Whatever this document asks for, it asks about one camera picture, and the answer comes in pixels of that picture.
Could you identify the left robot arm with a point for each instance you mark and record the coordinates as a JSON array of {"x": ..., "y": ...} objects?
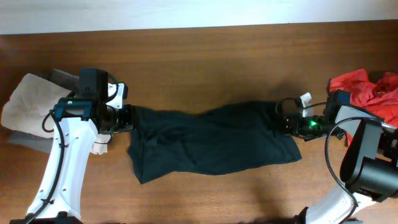
[{"x": 94, "y": 107}]

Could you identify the black t-shirt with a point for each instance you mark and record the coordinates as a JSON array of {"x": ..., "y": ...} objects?
[{"x": 221, "y": 141}]

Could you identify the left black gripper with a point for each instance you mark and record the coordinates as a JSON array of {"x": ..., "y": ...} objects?
[{"x": 127, "y": 117}]

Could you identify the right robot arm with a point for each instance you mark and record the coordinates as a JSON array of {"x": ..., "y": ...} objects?
[{"x": 368, "y": 172}]

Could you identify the grey folded garment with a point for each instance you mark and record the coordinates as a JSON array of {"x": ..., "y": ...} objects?
[{"x": 62, "y": 77}]

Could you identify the beige folded garment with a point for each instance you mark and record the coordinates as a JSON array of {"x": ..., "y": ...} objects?
[{"x": 31, "y": 105}]

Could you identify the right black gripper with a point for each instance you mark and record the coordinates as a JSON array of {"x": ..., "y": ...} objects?
[{"x": 285, "y": 123}]

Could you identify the red crumpled garment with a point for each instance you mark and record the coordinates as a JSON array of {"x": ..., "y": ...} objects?
[{"x": 379, "y": 98}]

